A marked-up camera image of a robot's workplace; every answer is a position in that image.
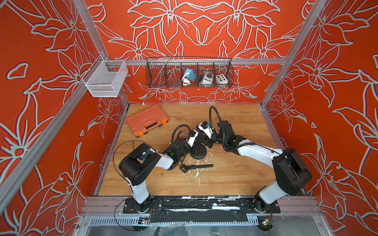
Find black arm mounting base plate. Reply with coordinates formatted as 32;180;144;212
123;196;281;225

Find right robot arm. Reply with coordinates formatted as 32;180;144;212
199;106;313;213

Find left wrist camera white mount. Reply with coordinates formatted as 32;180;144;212
187;130;198;147

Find orange plastic tool case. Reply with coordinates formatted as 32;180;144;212
126;105;169;138

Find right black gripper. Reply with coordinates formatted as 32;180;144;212
197;132;227;149

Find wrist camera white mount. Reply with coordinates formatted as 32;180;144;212
198;121;214;139
187;130;198;147

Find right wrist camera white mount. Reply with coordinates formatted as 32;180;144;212
198;121;214;139

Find white device black knobs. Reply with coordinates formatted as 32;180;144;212
199;71;214;87

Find black round stand base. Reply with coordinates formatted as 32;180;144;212
190;144;207;160

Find white button box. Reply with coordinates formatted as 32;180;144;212
216;74;228;87

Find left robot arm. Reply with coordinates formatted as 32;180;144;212
116;125;198;212

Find teal box in basket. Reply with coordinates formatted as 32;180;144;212
183;68;197;82

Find black wire wall basket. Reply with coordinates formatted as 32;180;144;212
146;56;234;89

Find clear plastic wall bin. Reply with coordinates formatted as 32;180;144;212
83;61;129;98

